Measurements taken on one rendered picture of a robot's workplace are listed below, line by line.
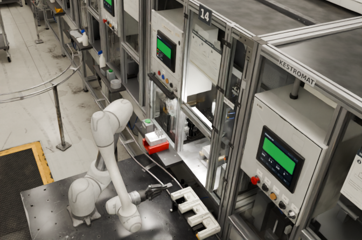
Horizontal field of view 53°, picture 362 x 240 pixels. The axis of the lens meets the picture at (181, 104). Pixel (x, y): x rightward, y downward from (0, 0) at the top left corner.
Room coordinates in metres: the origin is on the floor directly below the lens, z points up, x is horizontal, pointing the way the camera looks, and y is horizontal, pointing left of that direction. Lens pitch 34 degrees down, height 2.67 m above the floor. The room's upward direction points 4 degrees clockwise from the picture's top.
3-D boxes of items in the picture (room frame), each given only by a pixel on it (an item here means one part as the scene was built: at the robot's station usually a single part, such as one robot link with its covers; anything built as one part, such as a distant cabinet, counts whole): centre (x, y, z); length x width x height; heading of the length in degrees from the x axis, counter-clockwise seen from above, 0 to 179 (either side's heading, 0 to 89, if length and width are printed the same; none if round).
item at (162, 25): (2.25, 0.03, 1.60); 0.42 x 0.29 x 0.46; 31
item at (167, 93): (2.18, 0.15, 1.37); 0.36 x 0.04 x 0.04; 31
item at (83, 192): (1.61, 0.59, 0.85); 0.18 x 0.16 x 0.22; 159
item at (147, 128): (2.19, 0.23, 0.97); 0.08 x 0.08 x 0.12; 31
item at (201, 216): (1.52, -0.13, 0.84); 0.36 x 0.14 x 0.10; 31
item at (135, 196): (1.58, 0.25, 0.88); 0.09 x 0.06 x 0.09; 31
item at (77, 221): (1.58, 0.59, 0.71); 0.22 x 0.18 x 0.06; 31
